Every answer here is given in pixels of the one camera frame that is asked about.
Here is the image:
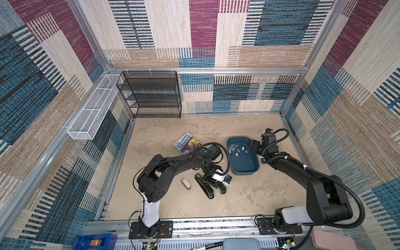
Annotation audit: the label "teal plastic tray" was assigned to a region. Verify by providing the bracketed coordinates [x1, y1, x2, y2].
[227, 136, 259, 176]

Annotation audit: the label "pink case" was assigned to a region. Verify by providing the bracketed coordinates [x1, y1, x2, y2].
[311, 230, 357, 250]

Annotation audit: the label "black wire mesh shelf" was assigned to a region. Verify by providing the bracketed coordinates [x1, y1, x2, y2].
[116, 71, 182, 119]

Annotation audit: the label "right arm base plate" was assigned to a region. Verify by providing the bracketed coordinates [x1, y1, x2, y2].
[255, 217, 303, 235]

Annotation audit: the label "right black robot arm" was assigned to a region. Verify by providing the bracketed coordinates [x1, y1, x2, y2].
[251, 129, 366, 233]

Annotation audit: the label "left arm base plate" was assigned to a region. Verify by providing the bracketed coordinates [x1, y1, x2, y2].
[129, 220, 174, 240]

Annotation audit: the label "blue box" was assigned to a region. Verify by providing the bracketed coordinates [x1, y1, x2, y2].
[73, 233, 117, 250]

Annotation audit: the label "small white mini stapler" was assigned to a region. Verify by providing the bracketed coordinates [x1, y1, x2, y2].
[181, 178, 191, 190]

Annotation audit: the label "grey blue chair back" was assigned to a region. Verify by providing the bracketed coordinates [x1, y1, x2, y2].
[223, 238, 261, 250]

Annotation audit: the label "staple strips in tray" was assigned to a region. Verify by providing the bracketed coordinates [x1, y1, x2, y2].
[228, 144, 249, 157]

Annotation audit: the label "treehouse paperback book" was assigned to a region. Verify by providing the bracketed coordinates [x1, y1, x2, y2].
[174, 133, 200, 154]

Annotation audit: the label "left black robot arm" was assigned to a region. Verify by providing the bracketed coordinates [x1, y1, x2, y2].
[128, 142, 231, 239]

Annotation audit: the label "white wire mesh basket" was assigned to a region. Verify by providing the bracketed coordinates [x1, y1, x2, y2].
[67, 74, 119, 140]

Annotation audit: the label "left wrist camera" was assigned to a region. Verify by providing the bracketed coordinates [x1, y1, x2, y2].
[212, 174, 233, 185]

